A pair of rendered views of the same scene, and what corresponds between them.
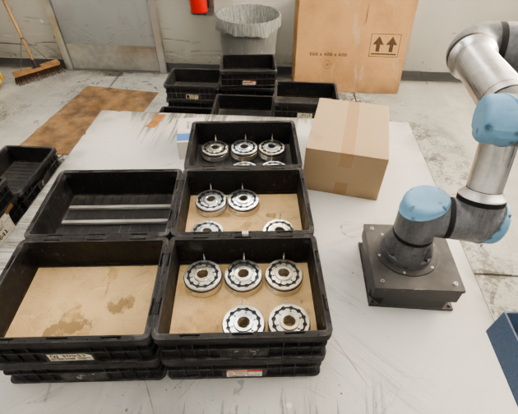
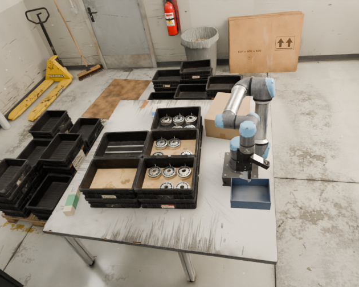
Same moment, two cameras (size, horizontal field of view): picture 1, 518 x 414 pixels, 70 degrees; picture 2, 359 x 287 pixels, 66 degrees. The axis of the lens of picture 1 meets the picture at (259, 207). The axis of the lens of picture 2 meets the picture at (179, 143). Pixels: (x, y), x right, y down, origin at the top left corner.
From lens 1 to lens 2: 1.01 m
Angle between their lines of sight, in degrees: 12
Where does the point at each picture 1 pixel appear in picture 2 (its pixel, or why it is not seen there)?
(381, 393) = (218, 216)
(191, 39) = (170, 48)
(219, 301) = (159, 180)
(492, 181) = (258, 134)
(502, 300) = (327, 194)
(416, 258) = not seen: hidden behind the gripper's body
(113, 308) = (122, 182)
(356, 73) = (268, 61)
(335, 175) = (219, 130)
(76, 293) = (110, 177)
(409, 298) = not seen: hidden behind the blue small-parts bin
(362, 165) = not seen: hidden behind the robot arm
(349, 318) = (213, 190)
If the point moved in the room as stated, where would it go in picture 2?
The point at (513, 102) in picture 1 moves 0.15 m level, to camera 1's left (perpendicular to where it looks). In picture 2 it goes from (220, 117) to (192, 118)
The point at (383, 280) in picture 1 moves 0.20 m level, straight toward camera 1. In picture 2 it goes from (225, 174) to (209, 194)
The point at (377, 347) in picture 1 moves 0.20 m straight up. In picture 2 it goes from (221, 200) to (220, 183)
